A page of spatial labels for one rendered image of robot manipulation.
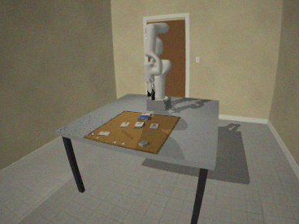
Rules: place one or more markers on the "white printed card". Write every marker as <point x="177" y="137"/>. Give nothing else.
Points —
<point x="104" y="133"/>

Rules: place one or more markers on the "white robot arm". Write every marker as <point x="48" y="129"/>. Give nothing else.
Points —
<point x="156" y="66"/>

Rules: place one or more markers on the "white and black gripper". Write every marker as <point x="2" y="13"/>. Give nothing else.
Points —
<point x="150" y="89"/>

